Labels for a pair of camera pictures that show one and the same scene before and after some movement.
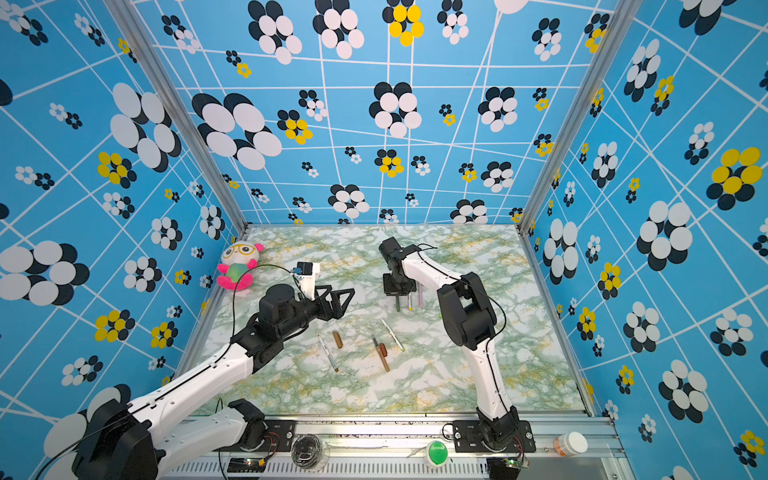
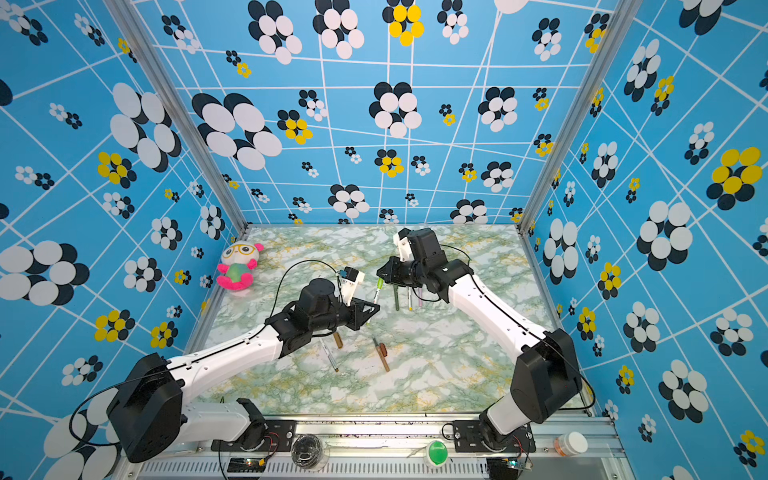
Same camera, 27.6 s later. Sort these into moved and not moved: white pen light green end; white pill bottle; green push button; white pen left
Moved: white pen light green end
Not moved: white pen left; green push button; white pill bottle
